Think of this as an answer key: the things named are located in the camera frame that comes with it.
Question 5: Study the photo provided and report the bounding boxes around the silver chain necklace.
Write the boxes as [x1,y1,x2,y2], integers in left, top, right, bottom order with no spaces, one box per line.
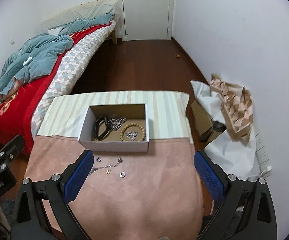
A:
[87,157,124,176]

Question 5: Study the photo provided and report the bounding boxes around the red bed blanket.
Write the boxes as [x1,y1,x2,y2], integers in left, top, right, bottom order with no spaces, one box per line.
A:
[0,22,112,156]

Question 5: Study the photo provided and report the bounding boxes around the white power strip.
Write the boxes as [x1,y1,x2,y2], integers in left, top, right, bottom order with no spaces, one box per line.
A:
[253,125,272,178]

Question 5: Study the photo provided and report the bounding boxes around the brown cardboard box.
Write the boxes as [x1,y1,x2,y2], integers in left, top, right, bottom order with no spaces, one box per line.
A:
[191,101,227,144]

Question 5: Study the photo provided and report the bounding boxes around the white cardboard box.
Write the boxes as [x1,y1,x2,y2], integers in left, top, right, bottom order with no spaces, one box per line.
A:
[78,103,149,153]

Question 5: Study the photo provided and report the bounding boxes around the checkered bed sheet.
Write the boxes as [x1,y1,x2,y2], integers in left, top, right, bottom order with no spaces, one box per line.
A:
[31,20,116,138]

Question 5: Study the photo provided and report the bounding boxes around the beige patterned cloth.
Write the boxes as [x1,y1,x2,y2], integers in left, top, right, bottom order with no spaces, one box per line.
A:
[210,74,253,144]

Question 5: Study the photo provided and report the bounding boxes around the teal quilt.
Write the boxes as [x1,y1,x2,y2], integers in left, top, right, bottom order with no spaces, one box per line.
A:
[0,13,114,104]

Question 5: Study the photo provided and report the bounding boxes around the pillow with light cover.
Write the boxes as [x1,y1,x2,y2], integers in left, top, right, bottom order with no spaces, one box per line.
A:
[41,0,122,31]

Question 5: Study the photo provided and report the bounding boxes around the white door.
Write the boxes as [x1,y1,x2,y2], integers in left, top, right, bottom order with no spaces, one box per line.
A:
[118,0,174,41]

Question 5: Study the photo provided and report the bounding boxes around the black bangle bracelet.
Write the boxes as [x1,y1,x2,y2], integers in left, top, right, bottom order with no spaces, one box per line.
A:
[93,115,111,141]

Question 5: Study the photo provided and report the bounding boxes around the wooden bead bracelet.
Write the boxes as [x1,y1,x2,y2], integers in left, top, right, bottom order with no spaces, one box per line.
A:
[119,122,147,142]

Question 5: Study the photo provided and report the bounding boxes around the silver chain in box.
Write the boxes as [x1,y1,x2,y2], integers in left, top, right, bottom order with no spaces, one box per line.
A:
[107,115,127,132]

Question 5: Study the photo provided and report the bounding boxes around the small silver chain pendant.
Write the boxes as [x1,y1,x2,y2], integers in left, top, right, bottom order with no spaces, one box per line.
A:
[125,131,138,141]

